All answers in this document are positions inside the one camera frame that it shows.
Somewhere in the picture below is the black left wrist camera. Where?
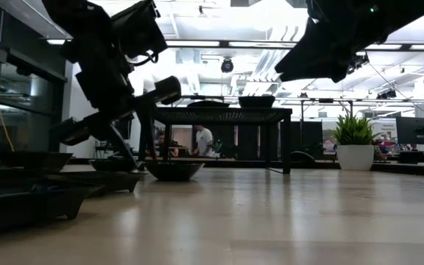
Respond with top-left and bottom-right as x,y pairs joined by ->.
110,0 -> 169,62

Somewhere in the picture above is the black round ceiling fixture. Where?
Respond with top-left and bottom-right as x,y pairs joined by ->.
220,57 -> 235,74

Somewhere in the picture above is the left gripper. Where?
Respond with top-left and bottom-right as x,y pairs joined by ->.
52,75 -> 182,173

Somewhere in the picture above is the black computer monitor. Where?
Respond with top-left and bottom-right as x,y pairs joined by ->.
395,116 -> 424,146

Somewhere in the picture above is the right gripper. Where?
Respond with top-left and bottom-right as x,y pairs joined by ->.
275,0 -> 389,82

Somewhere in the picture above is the black overhead light rail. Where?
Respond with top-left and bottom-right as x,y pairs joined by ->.
46,36 -> 424,51

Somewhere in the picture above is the person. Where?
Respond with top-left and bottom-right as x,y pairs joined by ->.
193,124 -> 215,158
155,130 -> 179,158

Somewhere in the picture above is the black perforated metal riser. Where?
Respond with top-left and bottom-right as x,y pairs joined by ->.
138,106 -> 294,174

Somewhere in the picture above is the green plant in white pot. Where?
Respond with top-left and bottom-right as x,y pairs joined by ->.
329,113 -> 381,172

